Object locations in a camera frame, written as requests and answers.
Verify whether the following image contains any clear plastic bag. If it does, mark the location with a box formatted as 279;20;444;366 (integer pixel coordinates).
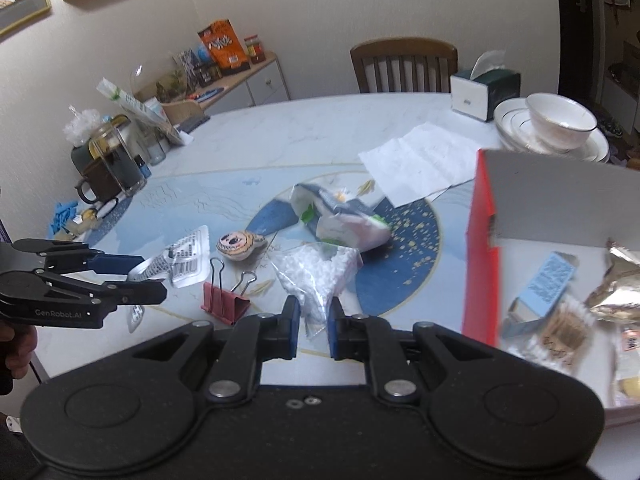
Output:
62;106;101;147

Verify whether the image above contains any wooden tray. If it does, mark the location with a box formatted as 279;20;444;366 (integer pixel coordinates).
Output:
160;100;201;123

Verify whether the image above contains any white gold-rimmed bowl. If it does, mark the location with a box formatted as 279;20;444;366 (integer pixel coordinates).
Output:
525;92;598;151

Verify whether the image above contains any person's left hand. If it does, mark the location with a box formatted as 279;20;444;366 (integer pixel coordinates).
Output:
1;324;39;380

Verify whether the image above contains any black phone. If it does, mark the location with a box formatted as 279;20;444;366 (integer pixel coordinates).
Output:
177;115;212;133

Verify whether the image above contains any cotton swab pack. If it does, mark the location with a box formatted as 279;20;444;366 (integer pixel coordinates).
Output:
542;302;592;363

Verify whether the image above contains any white marble desktop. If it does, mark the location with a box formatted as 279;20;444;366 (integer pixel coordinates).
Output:
27;91;640;431

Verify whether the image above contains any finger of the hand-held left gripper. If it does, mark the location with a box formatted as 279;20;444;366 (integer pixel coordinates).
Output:
35;267;168;307
12;238;147;278

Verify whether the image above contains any blueberry print bread packet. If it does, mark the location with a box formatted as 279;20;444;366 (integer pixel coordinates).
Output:
612;325;640;408

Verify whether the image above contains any red sauce jar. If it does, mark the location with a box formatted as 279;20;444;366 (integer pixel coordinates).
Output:
243;35;267;64

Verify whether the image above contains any navy white snack packet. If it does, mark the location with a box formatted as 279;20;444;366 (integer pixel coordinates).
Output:
291;182;383;226

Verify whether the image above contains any white paper sheet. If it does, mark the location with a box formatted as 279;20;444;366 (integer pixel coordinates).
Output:
359;122;481;209

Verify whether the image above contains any blue glove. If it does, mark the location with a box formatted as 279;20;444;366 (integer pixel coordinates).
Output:
49;201;81;236

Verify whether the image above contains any dark green container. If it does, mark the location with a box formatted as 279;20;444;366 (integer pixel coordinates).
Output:
70;145;96;171

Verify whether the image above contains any orange snack bag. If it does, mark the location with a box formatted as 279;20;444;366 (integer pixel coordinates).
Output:
197;19;251;77

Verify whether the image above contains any glass pitcher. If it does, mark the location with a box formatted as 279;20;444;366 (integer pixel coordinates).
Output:
89;119;147;197

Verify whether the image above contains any dark glass jar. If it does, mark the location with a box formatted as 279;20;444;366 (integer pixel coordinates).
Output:
192;62;223;86

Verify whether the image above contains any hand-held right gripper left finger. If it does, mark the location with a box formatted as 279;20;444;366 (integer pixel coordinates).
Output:
127;296;302;406

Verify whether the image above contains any dark entrance door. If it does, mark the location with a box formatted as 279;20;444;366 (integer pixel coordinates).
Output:
554;0;608;111

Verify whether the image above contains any small wooden toy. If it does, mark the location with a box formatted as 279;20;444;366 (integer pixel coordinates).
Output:
64;209;100;240

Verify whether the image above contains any white bowl on plates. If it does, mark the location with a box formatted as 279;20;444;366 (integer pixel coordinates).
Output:
492;97;611;163

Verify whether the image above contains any red cardboard box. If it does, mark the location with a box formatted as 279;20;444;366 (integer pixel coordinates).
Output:
462;149;640;426

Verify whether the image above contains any brown mug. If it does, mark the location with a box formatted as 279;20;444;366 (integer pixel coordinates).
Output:
75;160;126;206

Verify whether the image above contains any green tissue box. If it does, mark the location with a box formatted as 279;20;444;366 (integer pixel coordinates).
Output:
449;50;522;123

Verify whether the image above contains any cartoon face cookie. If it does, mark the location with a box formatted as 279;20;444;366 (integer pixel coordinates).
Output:
216;230;268;262

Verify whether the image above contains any glass dome with plant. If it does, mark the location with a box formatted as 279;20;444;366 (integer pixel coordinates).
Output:
131;57;188;106

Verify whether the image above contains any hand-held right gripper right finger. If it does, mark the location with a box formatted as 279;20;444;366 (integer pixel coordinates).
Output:
327;297;501;406

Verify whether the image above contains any small light blue box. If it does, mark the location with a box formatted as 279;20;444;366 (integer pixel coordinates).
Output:
501;252;579;339

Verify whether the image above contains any silver blister packet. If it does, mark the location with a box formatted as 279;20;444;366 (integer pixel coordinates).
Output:
126;225;210;335

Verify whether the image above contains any clear glass cup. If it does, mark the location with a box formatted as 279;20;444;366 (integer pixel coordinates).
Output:
135;132;167;166

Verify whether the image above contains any red binder clip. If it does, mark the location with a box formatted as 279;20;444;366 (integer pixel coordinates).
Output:
201;257;258;326

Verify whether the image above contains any wooden slat-back chair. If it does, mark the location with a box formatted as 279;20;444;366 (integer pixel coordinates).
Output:
350;37;459;95

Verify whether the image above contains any blue printed packet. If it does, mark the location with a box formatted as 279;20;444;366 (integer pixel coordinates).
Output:
172;46;216;78

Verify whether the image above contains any white wooden sideboard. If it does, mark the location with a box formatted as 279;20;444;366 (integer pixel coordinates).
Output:
135;51;291;111

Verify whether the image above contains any white green paper packet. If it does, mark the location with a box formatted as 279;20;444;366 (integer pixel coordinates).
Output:
96;77;183;146

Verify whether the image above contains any clear bag of white pellets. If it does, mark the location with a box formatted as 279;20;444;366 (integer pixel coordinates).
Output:
269;241;364;338

